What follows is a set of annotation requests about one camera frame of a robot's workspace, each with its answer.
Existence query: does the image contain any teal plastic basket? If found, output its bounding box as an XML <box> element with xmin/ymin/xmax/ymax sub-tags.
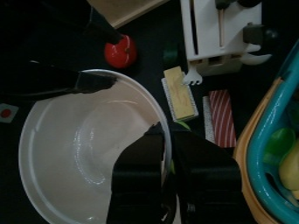
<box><xmin>246</xmin><ymin>38</ymin><xmax>299</xmax><ymax>224</ymax></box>

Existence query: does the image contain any dark green toy piece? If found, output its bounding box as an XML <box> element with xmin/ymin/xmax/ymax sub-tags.
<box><xmin>163</xmin><ymin>43</ymin><xmax>180</xmax><ymax>67</ymax></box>

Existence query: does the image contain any white cutlery rack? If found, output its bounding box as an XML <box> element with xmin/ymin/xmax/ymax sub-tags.
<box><xmin>179</xmin><ymin>0</ymin><xmax>265</xmax><ymax>77</ymax></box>

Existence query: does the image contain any light green toy piece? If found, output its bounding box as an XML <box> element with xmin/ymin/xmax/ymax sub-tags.
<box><xmin>175</xmin><ymin>120</ymin><xmax>192</xmax><ymax>131</ymax></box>

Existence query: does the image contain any light wooden board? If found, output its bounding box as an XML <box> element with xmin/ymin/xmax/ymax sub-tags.
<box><xmin>87</xmin><ymin>0</ymin><xmax>171</xmax><ymax>29</ymax></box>

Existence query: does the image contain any white toy fork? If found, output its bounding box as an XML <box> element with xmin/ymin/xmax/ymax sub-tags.
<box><xmin>182</xmin><ymin>61</ymin><xmax>204</xmax><ymax>87</ymax></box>

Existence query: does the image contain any red toy tomato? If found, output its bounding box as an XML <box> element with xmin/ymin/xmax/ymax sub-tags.
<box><xmin>103</xmin><ymin>34</ymin><xmax>139</xmax><ymax>70</ymax></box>

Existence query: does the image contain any black knob utensil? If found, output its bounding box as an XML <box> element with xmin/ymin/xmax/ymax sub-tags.
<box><xmin>242</xmin><ymin>22</ymin><xmax>281</xmax><ymax>48</ymax></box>

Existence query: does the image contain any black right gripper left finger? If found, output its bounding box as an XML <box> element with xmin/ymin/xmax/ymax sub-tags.
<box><xmin>107</xmin><ymin>123</ymin><xmax>166</xmax><ymax>224</ymax></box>

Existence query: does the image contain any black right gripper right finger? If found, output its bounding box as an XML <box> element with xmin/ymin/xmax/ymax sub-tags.
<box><xmin>170</xmin><ymin>128</ymin><xmax>258</xmax><ymax>224</ymax></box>

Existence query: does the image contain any tan wooden tray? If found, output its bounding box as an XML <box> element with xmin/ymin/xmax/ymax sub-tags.
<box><xmin>233</xmin><ymin>78</ymin><xmax>286</xmax><ymax>224</ymax></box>

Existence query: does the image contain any white card with red dot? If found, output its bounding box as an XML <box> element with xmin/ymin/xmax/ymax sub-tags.
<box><xmin>0</xmin><ymin>102</ymin><xmax>20</xmax><ymax>124</ymax></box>

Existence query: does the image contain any wooden stick utensil black top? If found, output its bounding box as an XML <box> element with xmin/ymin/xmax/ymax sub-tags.
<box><xmin>214</xmin><ymin>0</ymin><xmax>231</xmax><ymax>48</ymax></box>

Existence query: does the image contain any yellow toy fruit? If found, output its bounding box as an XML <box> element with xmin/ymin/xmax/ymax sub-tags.
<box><xmin>277</xmin><ymin>147</ymin><xmax>299</xmax><ymax>192</ymax></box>

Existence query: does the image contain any green toy vegetable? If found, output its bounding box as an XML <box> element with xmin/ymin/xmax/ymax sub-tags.
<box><xmin>263</xmin><ymin>127</ymin><xmax>298</xmax><ymax>165</ymax></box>

